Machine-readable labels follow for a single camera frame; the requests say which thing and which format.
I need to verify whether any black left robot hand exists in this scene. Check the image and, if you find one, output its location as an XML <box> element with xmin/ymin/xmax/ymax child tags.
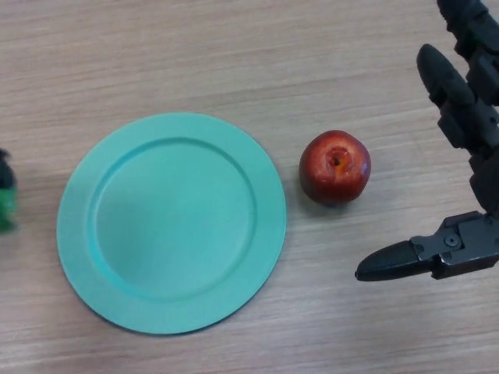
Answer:
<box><xmin>0</xmin><ymin>147</ymin><xmax>17</xmax><ymax>189</ymax></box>

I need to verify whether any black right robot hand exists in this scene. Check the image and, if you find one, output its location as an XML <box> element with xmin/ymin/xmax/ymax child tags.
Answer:
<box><xmin>355</xmin><ymin>0</ymin><xmax>499</xmax><ymax>283</ymax></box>

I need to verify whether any green grape bunch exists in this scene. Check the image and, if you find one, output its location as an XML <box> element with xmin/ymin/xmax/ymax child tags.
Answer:
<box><xmin>0</xmin><ymin>183</ymin><xmax>19</xmax><ymax>235</ymax></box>

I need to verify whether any round teal plate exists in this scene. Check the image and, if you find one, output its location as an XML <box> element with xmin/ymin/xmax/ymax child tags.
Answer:
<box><xmin>56</xmin><ymin>112</ymin><xmax>288</xmax><ymax>337</ymax></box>

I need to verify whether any red apple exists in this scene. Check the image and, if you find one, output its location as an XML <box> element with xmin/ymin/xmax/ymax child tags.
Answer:
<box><xmin>299</xmin><ymin>129</ymin><xmax>373</xmax><ymax>207</ymax></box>

